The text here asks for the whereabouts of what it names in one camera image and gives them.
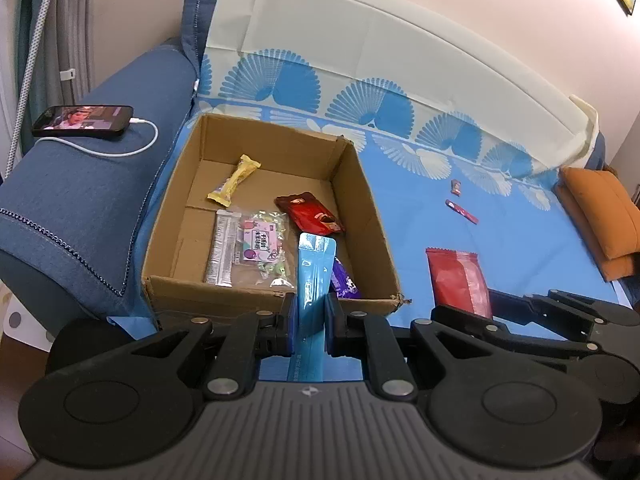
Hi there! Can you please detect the black smartphone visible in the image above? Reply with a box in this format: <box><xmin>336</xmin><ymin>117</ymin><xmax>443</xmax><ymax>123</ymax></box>
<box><xmin>32</xmin><ymin>105</ymin><xmax>134</xmax><ymax>138</ymax></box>

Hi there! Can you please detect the braided white pole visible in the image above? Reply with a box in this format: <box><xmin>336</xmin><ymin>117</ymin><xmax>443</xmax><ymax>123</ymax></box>
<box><xmin>6</xmin><ymin>0</ymin><xmax>51</xmax><ymax>178</ymax></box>

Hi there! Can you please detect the pink candy bag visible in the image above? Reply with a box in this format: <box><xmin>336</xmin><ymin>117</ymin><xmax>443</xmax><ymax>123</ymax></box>
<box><xmin>232</xmin><ymin>210</ymin><xmax>295</xmax><ymax>290</ymax></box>

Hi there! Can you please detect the light blue snack stick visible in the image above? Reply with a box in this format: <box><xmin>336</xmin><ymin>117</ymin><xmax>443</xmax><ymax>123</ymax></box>
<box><xmin>288</xmin><ymin>233</ymin><xmax>336</xmax><ymax>382</ymax></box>

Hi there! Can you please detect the yellow snack bar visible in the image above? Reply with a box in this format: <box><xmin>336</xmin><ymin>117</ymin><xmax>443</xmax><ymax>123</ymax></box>
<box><xmin>206</xmin><ymin>154</ymin><xmax>262</xmax><ymax>208</ymax></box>

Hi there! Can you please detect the orange cushion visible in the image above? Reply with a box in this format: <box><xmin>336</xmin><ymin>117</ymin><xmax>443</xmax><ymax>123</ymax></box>
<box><xmin>554</xmin><ymin>167</ymin><xmax>639</xmax><ymax>282</ymax></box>

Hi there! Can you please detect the silver snack bar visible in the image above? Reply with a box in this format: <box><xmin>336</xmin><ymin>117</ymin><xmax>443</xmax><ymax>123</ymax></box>
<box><xmin>204</xmin><ymin>209</ymin><xmax>242</xmax><ymax>287</ymax></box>

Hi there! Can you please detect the blue white patterned cover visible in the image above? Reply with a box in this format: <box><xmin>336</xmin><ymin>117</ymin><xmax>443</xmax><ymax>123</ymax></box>
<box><xmin>106</xmin><ymin>0</ymin><xmax>637</xmax><ymax>380</ymax></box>

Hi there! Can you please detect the white charging cable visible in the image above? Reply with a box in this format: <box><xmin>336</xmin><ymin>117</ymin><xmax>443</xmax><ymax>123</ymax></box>
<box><xmin>37</xmin><ymin>117</ymin><xmax>160</xmax><ymax>160</ymax></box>

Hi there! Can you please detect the blue sofa armrest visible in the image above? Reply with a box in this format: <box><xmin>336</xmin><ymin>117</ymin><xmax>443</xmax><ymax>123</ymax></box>
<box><xmin>1</xmin><ymin>39</ymin><xmax>196</xmax><ymax>339</ymax></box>

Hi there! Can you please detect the purple chocolate bar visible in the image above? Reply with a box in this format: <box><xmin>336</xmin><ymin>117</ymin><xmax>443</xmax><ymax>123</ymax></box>
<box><xmin>331</xmin><ymin>257</ymin><xmax>361</xmax><ymax>299</ymax></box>

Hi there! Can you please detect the brown cardboard box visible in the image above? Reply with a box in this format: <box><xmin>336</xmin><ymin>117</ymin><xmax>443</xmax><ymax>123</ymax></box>
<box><xmin>142</xmin><ymin>114</ymin><xmax>407</xmax><ymax>323</ymax></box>

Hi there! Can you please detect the large red snack packet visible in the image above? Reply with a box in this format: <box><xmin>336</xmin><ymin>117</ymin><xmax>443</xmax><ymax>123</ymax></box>
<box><xmin>425</xmin><ymin>247</ymin><xmax>492</xmax><ymax>318</ymax></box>

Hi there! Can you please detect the red stick snack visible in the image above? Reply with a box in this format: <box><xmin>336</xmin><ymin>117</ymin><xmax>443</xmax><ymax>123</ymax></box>
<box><xmin>445</xmin><ymin>200</ymin><xmax>478</xmax><ymax>225</ymax></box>

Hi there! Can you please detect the grey curtain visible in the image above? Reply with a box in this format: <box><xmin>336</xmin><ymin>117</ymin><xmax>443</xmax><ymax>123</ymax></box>
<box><xmin>15</xmin><ymin>0</ymin><xmax>94</xmax><ymax>152</ymax></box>

